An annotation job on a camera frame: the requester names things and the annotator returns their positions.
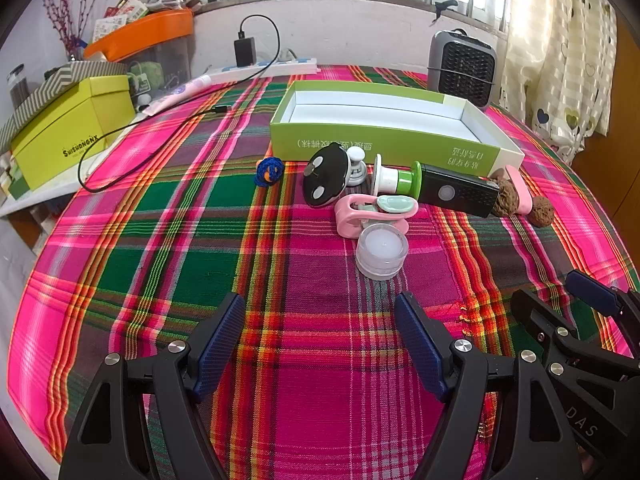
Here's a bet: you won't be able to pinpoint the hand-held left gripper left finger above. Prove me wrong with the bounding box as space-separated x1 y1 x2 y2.
59 291 247 480

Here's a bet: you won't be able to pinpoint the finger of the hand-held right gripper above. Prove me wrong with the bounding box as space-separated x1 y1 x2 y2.
510 289 640 401
566 269 640 356

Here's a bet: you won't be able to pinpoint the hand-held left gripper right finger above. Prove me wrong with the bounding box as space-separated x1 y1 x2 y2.
394 291 593 480

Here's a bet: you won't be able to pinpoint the brown walnut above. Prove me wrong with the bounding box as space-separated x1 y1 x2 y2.
492 181 516 217
529 197 555 228

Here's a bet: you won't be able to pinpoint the clear round jar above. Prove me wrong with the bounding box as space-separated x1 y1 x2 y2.
355 223 408 281

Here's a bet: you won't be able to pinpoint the black flashlight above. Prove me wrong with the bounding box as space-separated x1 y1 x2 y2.
419 162 500 219

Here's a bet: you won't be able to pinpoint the green white roller stamp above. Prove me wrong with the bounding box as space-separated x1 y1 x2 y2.
374 154 425 197

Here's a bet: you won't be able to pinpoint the blue orange knot toy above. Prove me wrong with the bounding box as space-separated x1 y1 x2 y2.
255 156 285 187

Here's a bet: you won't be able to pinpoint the white suction knob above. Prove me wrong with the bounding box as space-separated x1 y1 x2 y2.
344 147 371 190

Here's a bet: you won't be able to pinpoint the black oval gadget white spots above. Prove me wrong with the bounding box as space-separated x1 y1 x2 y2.
305 144 353 209

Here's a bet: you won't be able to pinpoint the green cardboard box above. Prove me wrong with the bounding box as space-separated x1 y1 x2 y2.
269 80 526 178

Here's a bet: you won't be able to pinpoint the pink green plaid tablecloth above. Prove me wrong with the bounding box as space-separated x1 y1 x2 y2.
7 64 638 480

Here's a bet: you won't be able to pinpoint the heart print curtain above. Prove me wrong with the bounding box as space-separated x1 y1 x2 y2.
500 0 618 166

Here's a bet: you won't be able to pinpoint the grey space heater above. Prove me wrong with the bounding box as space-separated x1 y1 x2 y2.
427 28 498 108

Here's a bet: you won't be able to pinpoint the pink white lotion tube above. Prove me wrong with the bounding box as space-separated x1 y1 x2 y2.
145 74 213 113

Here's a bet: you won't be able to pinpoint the yellow-green shoe box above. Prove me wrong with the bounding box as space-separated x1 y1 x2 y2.
11 76 136 192

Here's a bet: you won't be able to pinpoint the white power strip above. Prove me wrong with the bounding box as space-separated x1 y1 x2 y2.
207 56 319 78

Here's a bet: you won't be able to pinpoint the black charger adapter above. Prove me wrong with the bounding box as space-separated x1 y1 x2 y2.
234 30 257 67

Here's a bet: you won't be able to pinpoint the chevron patterned box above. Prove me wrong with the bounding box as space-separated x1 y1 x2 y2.
0 60 128 151

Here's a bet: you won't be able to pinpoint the black window hook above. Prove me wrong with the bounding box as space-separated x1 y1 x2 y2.
431 0 458 23

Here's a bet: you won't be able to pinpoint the orange lid plastic bin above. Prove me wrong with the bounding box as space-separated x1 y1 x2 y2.
82 8 195 96

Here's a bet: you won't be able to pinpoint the dark glass jar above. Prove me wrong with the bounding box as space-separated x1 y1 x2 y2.
6 64 27 110

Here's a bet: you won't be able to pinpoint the pile of printed cards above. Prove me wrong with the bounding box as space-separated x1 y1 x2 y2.
92 0 151 43

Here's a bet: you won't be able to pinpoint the dried purple flower branches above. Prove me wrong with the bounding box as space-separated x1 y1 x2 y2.
40 0 116 61

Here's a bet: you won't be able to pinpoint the black charging cable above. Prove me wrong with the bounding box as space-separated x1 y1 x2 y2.
77 15 281 193

